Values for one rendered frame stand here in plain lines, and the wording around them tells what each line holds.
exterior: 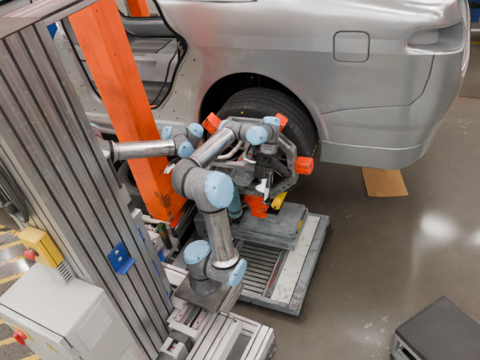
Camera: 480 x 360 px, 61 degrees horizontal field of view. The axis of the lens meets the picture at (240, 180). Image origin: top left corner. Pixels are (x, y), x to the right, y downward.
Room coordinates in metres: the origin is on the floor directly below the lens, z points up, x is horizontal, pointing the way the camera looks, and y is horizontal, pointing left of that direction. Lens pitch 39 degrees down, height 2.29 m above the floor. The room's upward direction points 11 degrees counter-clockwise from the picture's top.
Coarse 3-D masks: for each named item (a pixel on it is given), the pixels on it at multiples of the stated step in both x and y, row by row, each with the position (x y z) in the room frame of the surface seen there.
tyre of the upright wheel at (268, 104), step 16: (240, 96) 2.13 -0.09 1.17; (256, 96) 2.07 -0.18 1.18; (272, 96) 2.06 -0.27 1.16; (288, 96) 2.08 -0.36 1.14; (224, 112) 2.06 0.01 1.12; (240, 112) 2.01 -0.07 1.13; (256, 112) 1.96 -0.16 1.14; (272, 112) 1.92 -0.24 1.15; (288, 112) 1.95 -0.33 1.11; (304, 112) 2.01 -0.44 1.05; (288, 128) 1.87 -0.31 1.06; (304, 128) 1.91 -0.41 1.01; (304, 144) 1.84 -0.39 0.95; (304, 176) 1.84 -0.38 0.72
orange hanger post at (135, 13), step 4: (128, 0) 5.29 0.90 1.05; (132, 0) 5.25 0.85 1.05; (136, 0) 5.22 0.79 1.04; (140, 0) 5.26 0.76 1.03; (144, 0) 5.33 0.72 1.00; (128, 4) 5.30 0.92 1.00; (132, 4) 5.26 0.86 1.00; (136, 4) 5.23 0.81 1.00; (140, 4) 5.24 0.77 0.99; (144, 4) 5.31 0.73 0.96; (132, 8) 5.27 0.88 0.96; (136, 8) 5.24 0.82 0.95; (140, 8) 5.23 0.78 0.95; (144, 8) 5.30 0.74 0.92; (132, 12) 5.28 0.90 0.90; (136, 12) 5.25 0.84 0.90; (140, 12) 5.22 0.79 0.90; (144, 12) 5.28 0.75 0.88; (148, 12) 5.34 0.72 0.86
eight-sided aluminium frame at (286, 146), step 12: (240, 120) 1.97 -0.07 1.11; (252, 120) 1.93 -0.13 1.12; (216, 132) 2.00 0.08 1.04; (288, 144) 1.84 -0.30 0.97; (288, 156) 1.79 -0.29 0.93; (216, 168) 2.03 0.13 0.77; (288, 168) 1.79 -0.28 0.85; (288, 180) 1.80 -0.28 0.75; (240, 192) 1.96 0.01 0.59; (252, 192) 1.92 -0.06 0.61; (276, 192) 1.84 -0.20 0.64
